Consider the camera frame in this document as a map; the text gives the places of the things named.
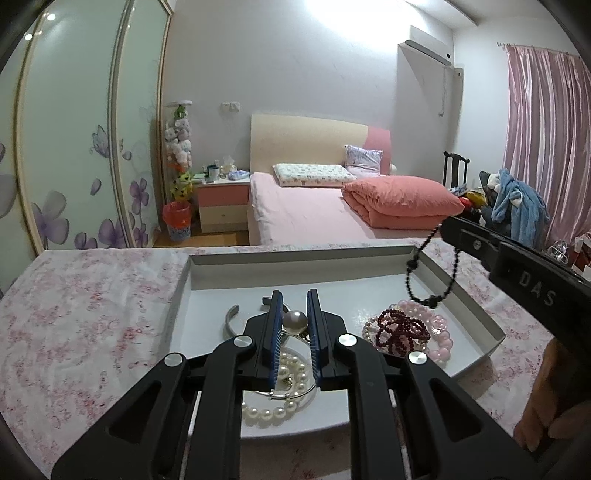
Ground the cream and pink headboard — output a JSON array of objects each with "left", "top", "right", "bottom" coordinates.
[{"left": 250, "top": 114, "right": 393, "bottom": 178}]

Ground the cream double pearl bracelet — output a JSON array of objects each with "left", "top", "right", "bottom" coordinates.
[{"left": 362, "top": 318, "right": 384, "bottom": 344}]

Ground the pink floral tablecloth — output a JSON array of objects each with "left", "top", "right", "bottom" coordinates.
[{"left": 0, "top": 237, "right": 591, "bottom": 480}]

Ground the pink bead bracelet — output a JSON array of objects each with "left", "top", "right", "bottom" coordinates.
[{"left": 390, "top": 299, "right": 455, "bottom": 365}]

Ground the folded pink quilt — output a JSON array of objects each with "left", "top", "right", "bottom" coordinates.
[{"left": 342, "top": 175, "right": 465, "bottom": 229}]

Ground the blue fleece garment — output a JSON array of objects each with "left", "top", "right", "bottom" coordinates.
[{"left": 491, "top": 168, "right": 550, "bottom": 250}]

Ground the bed with pink sheet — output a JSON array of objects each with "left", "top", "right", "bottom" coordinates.
[{"left": 247, "top": 172, "right": 444, "bottom": 246}]

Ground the floral sliding door wardrobe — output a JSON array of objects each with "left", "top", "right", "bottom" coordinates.
[{"left": 0, "top": 0, "right": 174, "bottom": 296}]

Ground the grey cardboard tray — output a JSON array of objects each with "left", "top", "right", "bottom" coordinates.
[{"left": 164, "top": 244, "right": 506, "bottom": 428}]

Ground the dark red bead necklace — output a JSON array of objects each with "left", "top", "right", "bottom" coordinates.
[{"left": 375, "top": 308, "right": 430, "bottom": 355}]

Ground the pink and cream nightstand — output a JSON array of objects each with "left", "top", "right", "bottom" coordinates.
[{"left": 194, "top": 173, "right": 251, "bottom": 234}]

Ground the white air conditioner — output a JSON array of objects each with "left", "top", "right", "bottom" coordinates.
[{"left": 404, "top": 25, "right": 453, "bottom": 68}]

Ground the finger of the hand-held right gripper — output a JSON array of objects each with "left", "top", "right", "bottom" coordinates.
[{"left": 441, "top": 215, "right": 509, "bottom": 274}]

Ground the white pearl bracelet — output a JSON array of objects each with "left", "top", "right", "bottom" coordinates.
[{"left": 242, "top": 351, "right": 311, "bottom": 428}]

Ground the purple floral pillow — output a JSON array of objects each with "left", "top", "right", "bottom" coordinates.
[{"left": 344, "top": 144, "right": 384, "bottom": 178}]

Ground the dark wooden chair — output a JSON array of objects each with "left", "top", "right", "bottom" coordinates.
[{"left": 442, "top": 151, "right": 471, "bottom": 195}]

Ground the red and blue trash bin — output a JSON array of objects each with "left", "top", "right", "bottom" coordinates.
[{"left": 161, "top": 200, "right": 192, "bottom": 243}]

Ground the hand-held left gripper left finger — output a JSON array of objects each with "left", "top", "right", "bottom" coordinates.
[{"left": 51, "top": 290, "right": 283, "bottom": 480}]

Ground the black bead necklace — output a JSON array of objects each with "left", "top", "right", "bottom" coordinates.
[{"left": 405, "top": 224, "right": 462, "bottom": 309}]

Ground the colourful clothes pile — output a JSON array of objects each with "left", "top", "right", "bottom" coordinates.
[{"left": 457, "top": 185, "right": 491, "bottom": 217}]

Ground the silver cuff bracelet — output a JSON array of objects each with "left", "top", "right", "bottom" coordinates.
[{"left": 225, "top": 295, "right": 293, "bottom": 337}]

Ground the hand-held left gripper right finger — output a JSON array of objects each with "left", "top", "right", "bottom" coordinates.
[{"left": 306, "top": 288, "right": 527, "bottom": 480}]

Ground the white patterned pillow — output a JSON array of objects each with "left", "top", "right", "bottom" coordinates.
[{"left": 272, "top": 163, "right": 352, "bottom": 188}]

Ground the person's right hand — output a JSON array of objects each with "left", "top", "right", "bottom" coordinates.
[{"left": 513, "top": 335, "right": 583, "bottom": 454}]

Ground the pink curtain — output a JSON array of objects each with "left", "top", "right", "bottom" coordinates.
[{"left": 499, "top": 42, "right": 591, "bottom": 278}]

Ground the plush toy column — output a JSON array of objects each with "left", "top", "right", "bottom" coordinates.
[{"left": 164, "top": 100, "right": 195, "bottom": 204}]

